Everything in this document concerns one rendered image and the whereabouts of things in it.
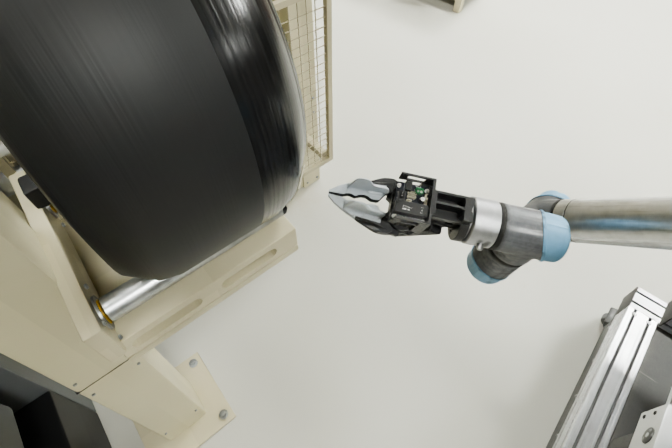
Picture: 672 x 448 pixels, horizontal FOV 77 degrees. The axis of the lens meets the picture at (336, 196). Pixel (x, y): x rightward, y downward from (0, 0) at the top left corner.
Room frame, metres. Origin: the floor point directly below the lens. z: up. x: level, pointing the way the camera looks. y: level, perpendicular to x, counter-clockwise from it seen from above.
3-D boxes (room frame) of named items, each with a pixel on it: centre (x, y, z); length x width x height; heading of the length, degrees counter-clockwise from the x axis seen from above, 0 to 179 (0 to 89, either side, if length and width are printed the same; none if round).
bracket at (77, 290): (0.37, 0.47, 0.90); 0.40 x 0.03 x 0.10; 39
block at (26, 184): (0.46, 0.52, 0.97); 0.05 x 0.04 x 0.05; 39
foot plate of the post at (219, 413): (0.30, 0.52, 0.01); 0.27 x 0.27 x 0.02; 39
